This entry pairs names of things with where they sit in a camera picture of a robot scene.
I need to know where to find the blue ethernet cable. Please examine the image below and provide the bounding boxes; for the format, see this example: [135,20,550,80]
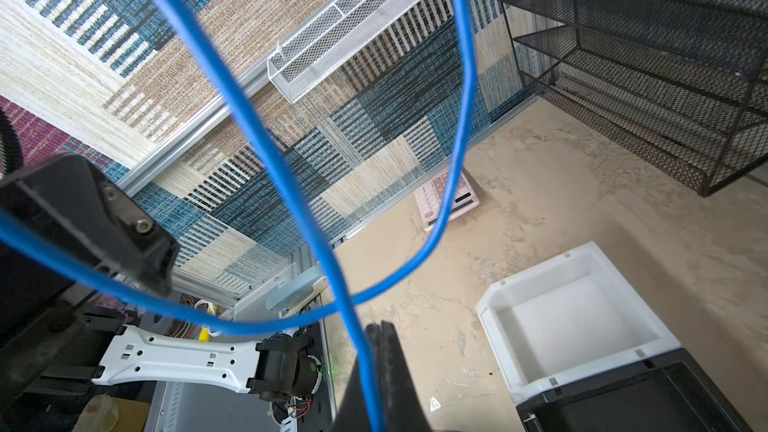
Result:
[0,0,479,432]

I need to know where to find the white plastic bin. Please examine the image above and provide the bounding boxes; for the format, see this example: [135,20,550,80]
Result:
[476,242,681,404]

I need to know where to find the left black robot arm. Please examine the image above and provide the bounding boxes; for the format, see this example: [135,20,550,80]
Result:
[1,119,323,426]

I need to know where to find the black plastic bin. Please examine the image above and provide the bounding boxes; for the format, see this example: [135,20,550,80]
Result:
[516,349,751,431]

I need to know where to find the black mesh shelf rack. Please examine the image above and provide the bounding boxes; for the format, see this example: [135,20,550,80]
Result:
[500,0,767,197]

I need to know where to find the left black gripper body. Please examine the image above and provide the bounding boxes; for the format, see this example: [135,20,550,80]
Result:
[1,152,180,297]

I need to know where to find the white wire mesh basket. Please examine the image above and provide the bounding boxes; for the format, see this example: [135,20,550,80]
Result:
[267,0,419,103]

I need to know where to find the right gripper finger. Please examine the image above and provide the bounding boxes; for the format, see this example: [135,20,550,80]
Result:
[331,321,431,432]

